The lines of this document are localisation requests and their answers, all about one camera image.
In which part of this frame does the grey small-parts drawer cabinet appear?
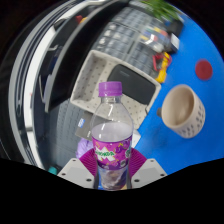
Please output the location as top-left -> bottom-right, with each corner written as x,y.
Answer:
92,18 -> 141,58
116,5 -> 158,34

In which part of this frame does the green potted plant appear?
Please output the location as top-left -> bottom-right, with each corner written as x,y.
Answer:
141,0 -> 184,22

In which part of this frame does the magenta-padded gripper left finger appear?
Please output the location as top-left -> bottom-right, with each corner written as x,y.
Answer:
57,148 -> 100,190

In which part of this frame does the beige dotted ceramic mug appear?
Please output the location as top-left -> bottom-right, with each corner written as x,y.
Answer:
157,84 -> 206,139

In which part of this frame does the purple-capped clear drink bottle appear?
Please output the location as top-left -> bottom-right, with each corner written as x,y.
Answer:
89,80 -> 135,191

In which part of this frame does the white dotted storage bin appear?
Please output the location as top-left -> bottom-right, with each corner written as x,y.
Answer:
69,49 -> 162,132

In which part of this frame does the black shelf unit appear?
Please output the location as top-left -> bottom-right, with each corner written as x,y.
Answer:
9,0 -> 132,168

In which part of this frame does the drawer cabinet with coloured contents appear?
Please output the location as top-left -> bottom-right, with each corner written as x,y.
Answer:
128,23 -> 172,78

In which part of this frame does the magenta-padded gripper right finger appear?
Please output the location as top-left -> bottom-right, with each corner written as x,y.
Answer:
127,148 -> 168,190

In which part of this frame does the flat round red coaster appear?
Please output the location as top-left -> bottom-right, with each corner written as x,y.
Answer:
194,59 -> 214,81

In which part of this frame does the dark grey upright box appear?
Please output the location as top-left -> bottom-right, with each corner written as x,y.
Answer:
74,111 -> 95,141

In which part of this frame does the small white box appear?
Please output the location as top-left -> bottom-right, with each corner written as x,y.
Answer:
131,129 -> 142,148

